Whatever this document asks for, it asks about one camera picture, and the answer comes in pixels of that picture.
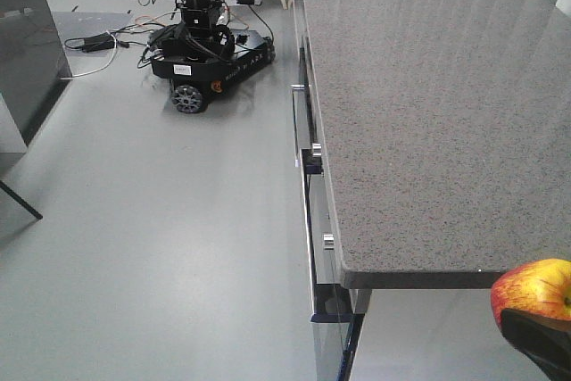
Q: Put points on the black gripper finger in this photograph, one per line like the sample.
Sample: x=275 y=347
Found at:
x=545 y=341

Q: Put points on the red yellow apple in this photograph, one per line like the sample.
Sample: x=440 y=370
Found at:
x=538 y=287

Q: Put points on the grey stone counter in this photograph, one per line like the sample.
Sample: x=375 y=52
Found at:
x=445 y=126

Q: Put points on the black wheeled mobile robot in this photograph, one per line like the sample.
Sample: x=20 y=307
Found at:
x=201 y=56

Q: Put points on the black power adapter brick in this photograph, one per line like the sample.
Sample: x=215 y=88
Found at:
x=100 y=42

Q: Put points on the dark grey cabinet left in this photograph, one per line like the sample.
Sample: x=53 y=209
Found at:
x=33 y=72

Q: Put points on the chrome cabinet handle lower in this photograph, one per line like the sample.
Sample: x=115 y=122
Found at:
x=330 y=302

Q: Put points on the chrome cabinet handle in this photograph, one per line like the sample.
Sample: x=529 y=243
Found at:
x=330 y=302
x=306 y=141

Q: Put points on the chrome cabinet handle upper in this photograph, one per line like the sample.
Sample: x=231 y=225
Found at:
x=306 y=141

